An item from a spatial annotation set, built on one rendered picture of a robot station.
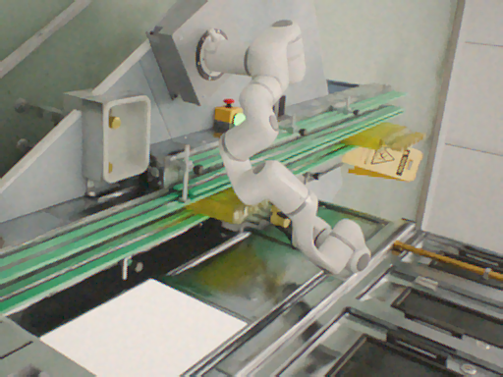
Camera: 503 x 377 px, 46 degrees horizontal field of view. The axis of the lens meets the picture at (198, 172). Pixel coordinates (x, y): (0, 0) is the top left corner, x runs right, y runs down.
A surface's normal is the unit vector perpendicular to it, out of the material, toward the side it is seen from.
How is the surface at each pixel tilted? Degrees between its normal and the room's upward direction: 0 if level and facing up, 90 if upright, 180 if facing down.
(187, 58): 5
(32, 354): 90
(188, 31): 5
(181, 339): 90
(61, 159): 0
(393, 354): 90
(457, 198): 90
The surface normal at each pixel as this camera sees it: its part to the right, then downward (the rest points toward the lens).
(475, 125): -0.62, 0.22
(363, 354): 0.06, -0.94
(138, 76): 0.79, 0.24
